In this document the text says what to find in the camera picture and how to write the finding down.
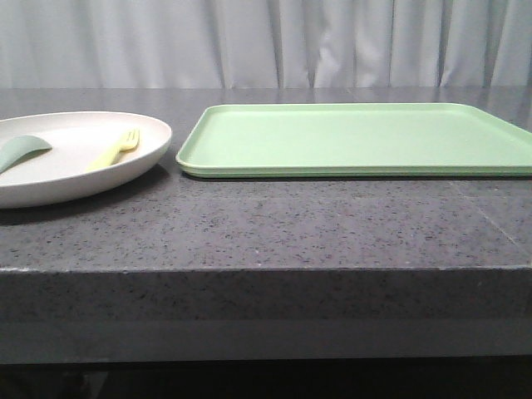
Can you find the sage green plastic spoon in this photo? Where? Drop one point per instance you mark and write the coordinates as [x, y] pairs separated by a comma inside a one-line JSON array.
[[19, 147]]

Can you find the grey pleated curtain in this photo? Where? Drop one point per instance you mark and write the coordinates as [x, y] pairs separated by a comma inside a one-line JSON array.
[[264, 44]]

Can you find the yellow plastic fork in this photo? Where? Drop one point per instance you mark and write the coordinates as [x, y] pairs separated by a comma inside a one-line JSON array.
[[127, 141]]

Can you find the light green plastic tray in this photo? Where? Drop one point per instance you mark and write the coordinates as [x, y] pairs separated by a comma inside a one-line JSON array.
[[354, 140]]

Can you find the cream round plate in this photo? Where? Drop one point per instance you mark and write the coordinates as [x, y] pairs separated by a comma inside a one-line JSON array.
[[77, 138]]

